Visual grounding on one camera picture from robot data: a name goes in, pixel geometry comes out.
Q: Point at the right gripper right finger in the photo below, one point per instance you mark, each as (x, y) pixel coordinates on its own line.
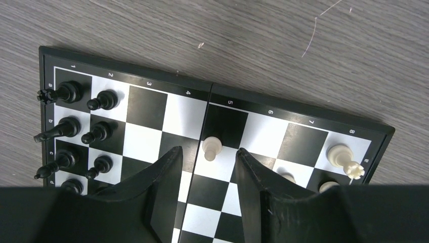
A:
(274, 209)

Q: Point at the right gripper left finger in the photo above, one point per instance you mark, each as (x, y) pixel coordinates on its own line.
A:
(141, 208)

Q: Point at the white knight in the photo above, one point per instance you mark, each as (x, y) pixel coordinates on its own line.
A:
(326, 185)

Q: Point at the white rook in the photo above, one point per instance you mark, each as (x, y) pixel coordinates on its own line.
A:
(341, 156)

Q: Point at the white pawn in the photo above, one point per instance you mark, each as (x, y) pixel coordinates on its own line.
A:
(289, 177)
(212, 146)

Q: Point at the black pawn row c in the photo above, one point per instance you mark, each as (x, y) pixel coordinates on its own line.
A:
(102, 164)

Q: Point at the black queen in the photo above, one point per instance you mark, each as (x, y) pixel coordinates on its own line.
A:
(73, 185)

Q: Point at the black pawn row b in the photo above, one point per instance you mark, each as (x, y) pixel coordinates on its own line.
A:
(98, 132)

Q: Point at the black bishop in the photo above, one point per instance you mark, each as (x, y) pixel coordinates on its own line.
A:
(64, 159)

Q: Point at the black and white chessboard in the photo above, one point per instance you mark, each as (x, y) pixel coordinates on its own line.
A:
(104, 120)

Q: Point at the black knight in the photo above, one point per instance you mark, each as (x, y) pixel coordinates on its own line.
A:
(67, 127)

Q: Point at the black pawn row a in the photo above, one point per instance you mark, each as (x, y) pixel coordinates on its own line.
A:
(106, 100)

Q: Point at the black rook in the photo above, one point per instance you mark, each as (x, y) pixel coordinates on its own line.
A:
(68, 92)

